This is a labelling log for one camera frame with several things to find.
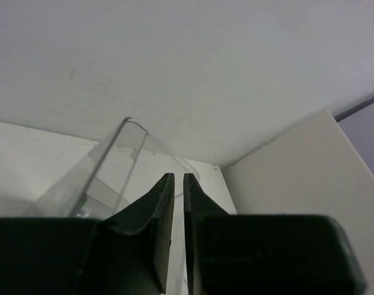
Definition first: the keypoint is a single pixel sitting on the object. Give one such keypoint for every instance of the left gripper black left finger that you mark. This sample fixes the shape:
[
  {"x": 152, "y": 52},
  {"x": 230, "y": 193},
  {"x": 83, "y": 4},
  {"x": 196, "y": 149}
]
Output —
[{"x": 127, "y": 253}]

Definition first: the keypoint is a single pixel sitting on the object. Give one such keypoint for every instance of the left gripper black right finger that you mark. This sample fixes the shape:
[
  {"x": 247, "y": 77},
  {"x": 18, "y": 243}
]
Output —
[{"x": 264, "y": 253}]

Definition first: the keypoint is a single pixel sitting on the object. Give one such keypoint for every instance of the clear plastic container lid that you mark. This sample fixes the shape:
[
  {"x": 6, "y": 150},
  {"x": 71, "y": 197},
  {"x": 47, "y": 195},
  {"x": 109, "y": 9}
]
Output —
[{"x": 112, "y": 175}]

